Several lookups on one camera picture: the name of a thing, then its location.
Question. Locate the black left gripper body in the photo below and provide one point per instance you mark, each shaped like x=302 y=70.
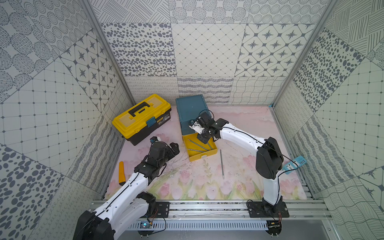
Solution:
x=169 y=148

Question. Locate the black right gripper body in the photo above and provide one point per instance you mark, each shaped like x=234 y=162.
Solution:
x=204 y=137

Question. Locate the green striped pencil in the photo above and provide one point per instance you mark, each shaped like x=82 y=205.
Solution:
x=222 y=164

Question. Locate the yellow bottom drawer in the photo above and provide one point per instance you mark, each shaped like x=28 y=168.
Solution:
x=194 y=156

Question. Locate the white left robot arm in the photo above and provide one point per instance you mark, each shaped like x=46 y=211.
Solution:
x=131 y=201

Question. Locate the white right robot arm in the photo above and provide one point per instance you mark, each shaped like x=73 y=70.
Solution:
x=269 y=159

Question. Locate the teal drawer cabinet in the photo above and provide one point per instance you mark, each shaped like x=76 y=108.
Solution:
x=189 y=108

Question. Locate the yellow black toolbox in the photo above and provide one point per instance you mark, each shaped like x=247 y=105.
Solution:
x=141 y=120

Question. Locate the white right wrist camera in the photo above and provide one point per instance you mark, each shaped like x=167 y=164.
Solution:
x=196 y=127

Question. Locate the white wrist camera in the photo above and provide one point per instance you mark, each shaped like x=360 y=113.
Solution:
x=155 y=139
x=196 y=127

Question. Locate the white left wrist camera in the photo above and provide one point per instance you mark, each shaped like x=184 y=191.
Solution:
x=155 y=139

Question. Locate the orange object at wall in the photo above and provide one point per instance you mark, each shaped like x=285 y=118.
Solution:
x=122 y=176

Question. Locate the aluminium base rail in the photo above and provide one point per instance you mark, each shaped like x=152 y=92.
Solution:
x=237 y=209

